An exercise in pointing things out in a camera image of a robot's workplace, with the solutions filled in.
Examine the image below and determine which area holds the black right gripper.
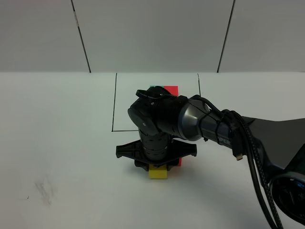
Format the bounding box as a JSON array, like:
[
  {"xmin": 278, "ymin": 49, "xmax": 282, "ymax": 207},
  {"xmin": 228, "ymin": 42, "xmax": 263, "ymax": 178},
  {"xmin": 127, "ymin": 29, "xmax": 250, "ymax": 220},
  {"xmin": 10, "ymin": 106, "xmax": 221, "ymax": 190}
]
[{"xmin": 116, "ymin": 130, "xmax": 197, "ymax": 171}]

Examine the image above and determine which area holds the yellow cube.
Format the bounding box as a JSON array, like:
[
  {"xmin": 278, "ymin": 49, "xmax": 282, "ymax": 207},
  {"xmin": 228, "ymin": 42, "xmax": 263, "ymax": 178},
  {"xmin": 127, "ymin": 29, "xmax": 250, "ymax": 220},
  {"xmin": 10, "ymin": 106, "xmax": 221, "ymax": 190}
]
[{"xmin": 148, "ymin": 165, "xmax": 168, "ymax": 179}]

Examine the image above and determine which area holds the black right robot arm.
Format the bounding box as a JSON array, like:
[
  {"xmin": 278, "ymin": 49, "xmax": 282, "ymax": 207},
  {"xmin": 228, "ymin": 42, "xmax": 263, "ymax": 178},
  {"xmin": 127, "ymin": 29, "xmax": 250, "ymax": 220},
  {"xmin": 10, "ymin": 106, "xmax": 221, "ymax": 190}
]
[{"xmin": 116, "ymin": 86, "xmax": 305, "ymax": 229}]

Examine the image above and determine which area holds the template red cube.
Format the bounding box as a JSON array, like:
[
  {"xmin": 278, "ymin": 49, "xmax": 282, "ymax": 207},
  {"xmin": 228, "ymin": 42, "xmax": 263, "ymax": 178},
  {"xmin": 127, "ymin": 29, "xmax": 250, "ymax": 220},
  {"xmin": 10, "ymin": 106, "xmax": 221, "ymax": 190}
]
[{"xmin": 164, "ymin": 85, "xmax": 179, "ymax": 96}]

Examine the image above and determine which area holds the black braided cable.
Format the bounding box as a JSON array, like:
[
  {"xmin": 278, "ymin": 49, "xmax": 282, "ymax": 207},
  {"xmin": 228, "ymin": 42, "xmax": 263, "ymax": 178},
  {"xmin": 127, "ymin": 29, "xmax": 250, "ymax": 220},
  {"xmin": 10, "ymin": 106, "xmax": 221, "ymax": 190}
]
[{"xmin": 190, "ymin": 94, "xmax": 284, "ymax": 229}]

